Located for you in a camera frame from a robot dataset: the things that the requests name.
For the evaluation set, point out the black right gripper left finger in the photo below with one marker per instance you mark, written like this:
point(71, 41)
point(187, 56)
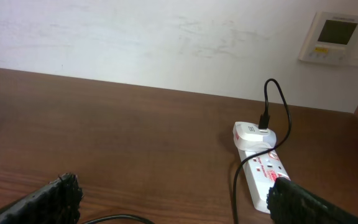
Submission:
point(57, 202)

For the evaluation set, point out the wall thermostat control panel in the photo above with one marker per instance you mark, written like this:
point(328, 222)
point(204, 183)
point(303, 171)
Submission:
point(331, 40)

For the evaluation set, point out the white power strip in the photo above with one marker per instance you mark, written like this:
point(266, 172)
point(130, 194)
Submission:
point(261, 173)

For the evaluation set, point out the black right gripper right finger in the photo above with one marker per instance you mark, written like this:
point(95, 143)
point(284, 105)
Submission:
point(290, 203)

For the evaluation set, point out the white USB charger adapter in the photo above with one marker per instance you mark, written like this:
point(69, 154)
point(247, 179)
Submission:
point(248, 137)

